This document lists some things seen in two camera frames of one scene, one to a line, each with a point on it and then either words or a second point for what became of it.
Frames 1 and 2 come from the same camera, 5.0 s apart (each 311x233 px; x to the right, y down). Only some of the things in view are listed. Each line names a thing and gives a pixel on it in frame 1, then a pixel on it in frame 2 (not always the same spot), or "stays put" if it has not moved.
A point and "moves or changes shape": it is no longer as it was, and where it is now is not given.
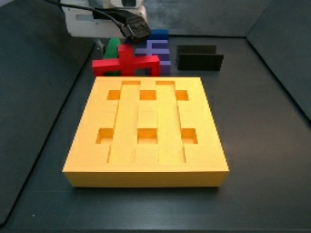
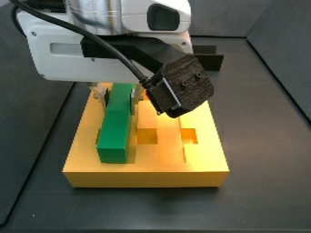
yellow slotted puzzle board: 146,135 stays put
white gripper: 85,26 to 57,42
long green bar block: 111,52 moves or changes shape
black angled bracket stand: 198,57 stays put
